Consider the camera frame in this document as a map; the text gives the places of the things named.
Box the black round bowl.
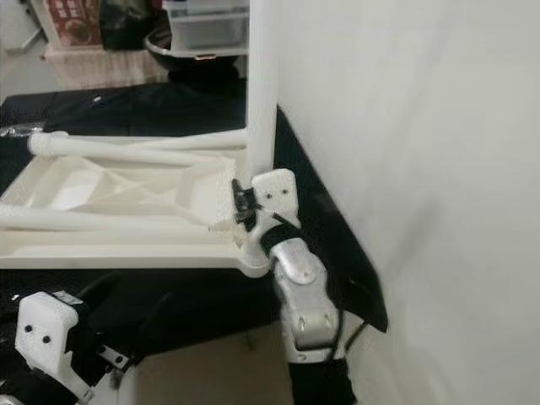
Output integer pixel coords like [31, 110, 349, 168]
[145, 30, 250, 84]

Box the clear plastic storage box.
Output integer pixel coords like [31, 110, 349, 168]
[165, 0, 250, 56]

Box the beige patterned bench cloth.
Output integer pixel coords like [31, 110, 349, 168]
[42, 46, 170, 89]

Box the red printed carton box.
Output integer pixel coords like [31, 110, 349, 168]
[46, 0, 104, 50]

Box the black table cloth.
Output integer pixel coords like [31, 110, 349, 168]
[0, 80, 389, 385]

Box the narrow clear tape strip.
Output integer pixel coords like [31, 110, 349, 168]
[0, 125, 43, 140]

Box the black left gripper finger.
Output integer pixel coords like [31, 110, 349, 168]
[131, 291, 175, 365]
[72, 271, 127, 306]

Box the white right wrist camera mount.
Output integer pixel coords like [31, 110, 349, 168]
[249, 169, 300, 246]

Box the black plastic bag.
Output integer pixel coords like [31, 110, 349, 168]
[100, 0, 157, 51]

